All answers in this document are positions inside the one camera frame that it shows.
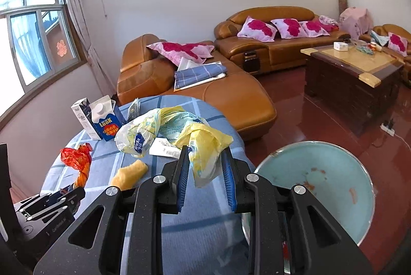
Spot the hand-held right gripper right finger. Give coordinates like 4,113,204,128
222,150,375,275

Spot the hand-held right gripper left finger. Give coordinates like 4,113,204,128
33,145,191,275

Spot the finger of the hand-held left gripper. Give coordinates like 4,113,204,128
39,188,69,200
56,187,87,209

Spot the red printed plastic wrapper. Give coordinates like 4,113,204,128
60,144,92,190

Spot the yellow white plastic bag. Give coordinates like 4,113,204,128
115,106,234,189

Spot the teal enamel basin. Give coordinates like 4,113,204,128
241,141,376,275

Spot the blue plaid tablecloth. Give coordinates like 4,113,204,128
41,94,257,275

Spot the white paper receipt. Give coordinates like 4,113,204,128
149,137,182,159

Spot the dark chair back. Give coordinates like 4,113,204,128
0,143,20,250

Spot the yellow sponge piece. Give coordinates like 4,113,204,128
111,160,149,190

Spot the blue milk carton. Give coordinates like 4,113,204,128
90,95,124,142

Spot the white drink carton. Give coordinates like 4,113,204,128
71,98,101,141

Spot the brown leather chaise sofa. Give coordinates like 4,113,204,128
116,34,277,141

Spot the silver snack packet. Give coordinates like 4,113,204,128
127,98,141,121

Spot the folded blue plaid cloth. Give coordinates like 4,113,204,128
174,61,228,92

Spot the white paper bag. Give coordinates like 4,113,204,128
178,57,201,71

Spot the pink floral pillow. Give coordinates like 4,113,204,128
237,16,277,42
387,32,409,57
299,20,331,38
270,18,309,39
146,41,215,67

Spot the brown leather three-seat sofa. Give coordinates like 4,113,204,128
213,6,351,73

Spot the sliding glass window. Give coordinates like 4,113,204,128
0,0,87,115

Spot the dark wooden coffee table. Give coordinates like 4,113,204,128
300,44,406,136

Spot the white power strip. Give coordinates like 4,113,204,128
380,119,396,136

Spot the pink floral curtain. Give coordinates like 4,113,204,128
61,0,120,102

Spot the crumpled floral cloth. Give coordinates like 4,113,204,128
319,15,340,33

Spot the pink cloth cover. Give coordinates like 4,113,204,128
339,7,370,41

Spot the blue white cloth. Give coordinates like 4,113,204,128
370,30,390,47

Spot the brown leather armchair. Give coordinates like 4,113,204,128
359,24,411,87

